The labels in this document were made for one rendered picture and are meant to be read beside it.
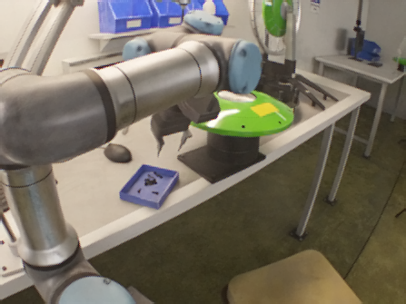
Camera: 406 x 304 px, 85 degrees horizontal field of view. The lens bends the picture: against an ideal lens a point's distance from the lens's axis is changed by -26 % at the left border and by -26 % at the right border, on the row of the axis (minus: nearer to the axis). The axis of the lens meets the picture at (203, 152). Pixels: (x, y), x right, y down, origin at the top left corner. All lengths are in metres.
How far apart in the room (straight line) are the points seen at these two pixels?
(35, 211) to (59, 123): 0.14
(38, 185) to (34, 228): 0.05
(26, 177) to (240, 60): 0.24
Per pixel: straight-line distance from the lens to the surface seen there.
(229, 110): 0.66
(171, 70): 0.24
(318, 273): 0.93
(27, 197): 0.30
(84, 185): 0.73
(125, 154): 0.79
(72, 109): 0.19
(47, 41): 0.53
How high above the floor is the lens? 1.32
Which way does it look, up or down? 29 degrees down
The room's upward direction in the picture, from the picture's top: 2 degrees clockwise
